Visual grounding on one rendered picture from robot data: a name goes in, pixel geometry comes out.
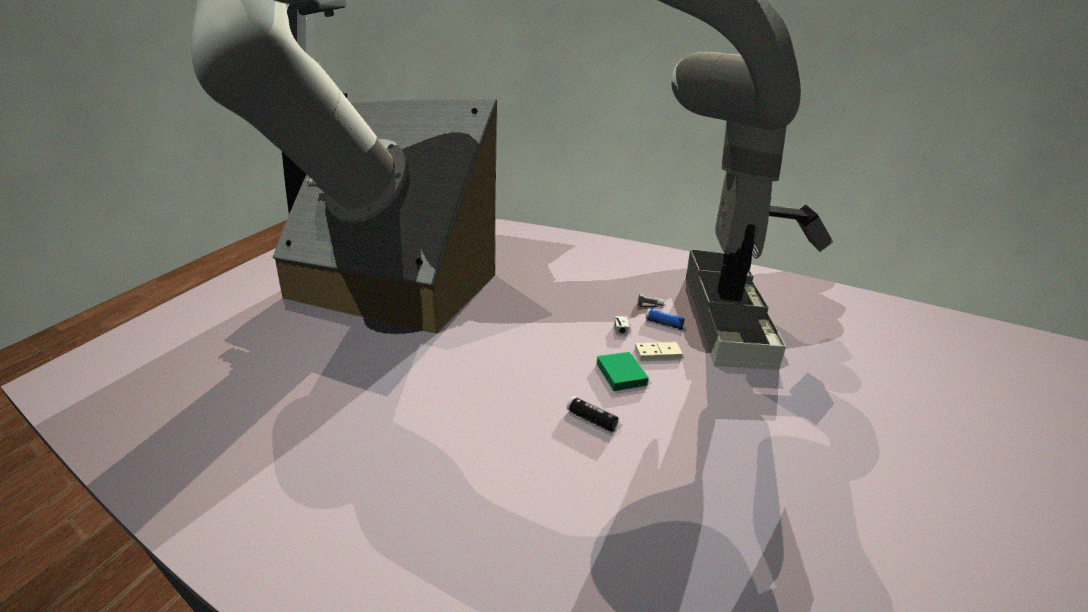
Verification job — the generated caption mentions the beige three-compartment bin rack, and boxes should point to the beige three-compartment bin rack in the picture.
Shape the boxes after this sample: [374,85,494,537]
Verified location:
[687,249,786,370]

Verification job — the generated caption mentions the beige domino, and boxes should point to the beige domino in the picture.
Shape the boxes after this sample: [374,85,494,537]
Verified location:
[635,342,683,360]

